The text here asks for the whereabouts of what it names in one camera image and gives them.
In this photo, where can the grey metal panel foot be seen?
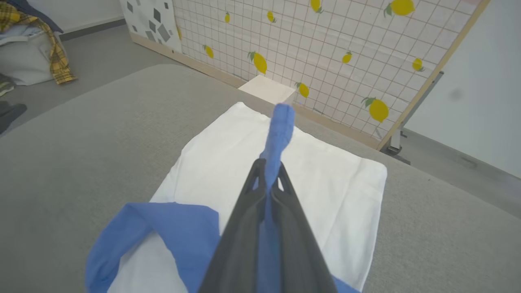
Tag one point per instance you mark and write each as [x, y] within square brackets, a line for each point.
[407, 122]

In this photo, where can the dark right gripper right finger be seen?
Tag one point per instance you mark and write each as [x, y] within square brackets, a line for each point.
[299, 252]

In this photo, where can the terrazzo pattern white panel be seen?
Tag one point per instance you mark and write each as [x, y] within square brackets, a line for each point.
[150, 24]

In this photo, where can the lemon print grid panel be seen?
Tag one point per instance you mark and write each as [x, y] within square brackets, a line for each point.
[325, 49]

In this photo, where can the dark blue cloth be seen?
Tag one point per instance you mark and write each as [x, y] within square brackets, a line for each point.
[36, 14]

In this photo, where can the blue and white garment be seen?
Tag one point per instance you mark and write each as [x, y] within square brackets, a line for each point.
[228, 162]

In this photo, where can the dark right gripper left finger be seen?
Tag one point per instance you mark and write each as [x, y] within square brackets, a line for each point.
[240, 248]

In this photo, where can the yellow plaid cloth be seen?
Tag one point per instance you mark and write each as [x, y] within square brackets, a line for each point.
[57, 57]

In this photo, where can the white box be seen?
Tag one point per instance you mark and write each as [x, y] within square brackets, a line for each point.
[268, 89]

